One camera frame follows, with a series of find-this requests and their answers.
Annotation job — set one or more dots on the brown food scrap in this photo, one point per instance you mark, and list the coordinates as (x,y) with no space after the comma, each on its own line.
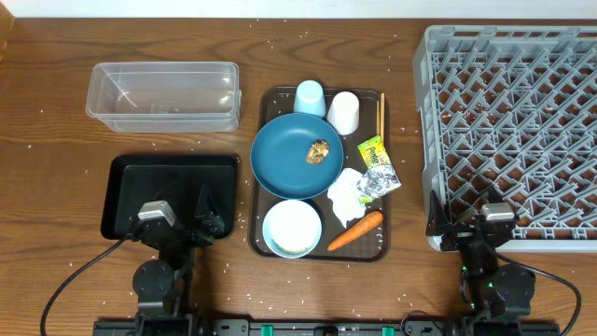
(317,152)

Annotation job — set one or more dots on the black waste tray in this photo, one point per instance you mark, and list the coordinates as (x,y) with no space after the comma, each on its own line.
(177,179)

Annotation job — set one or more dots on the light blue rice bowl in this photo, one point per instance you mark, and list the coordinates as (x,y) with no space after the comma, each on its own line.
(292,229)

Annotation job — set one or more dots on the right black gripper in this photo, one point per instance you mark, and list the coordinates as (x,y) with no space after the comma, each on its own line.
(439,225)

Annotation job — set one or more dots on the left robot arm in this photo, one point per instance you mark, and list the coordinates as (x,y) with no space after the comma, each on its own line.
(162,285)

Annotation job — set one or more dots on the pale pink cup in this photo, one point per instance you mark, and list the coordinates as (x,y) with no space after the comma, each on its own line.
(343,113)

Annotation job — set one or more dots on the dark blue plate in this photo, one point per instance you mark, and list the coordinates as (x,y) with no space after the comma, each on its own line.
(279,152)

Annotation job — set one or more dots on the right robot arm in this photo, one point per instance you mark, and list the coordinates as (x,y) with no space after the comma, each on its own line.
(500,295)

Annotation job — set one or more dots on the wooden chopstick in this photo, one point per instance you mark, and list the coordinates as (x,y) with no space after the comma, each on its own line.
(382,116)
(378,118)

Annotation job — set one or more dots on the clear plastic bin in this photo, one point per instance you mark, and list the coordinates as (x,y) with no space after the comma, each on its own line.
(166,97)

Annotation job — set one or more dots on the crumpled white napkin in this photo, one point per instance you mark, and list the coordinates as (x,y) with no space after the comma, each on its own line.
(345,197)

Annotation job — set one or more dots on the grey dishwasher rack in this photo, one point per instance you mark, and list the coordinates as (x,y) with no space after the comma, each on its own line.
(512,109)

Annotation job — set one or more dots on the light blue cup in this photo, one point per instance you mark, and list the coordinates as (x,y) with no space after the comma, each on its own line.
(310,99)

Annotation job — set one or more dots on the green foil snack wrapper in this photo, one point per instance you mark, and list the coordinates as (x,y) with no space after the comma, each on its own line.
(381,177)

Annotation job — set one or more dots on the orange carrot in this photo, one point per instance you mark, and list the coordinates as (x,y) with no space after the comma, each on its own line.
(363,226)

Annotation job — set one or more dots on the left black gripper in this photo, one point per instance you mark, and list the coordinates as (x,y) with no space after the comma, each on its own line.
(212,216)

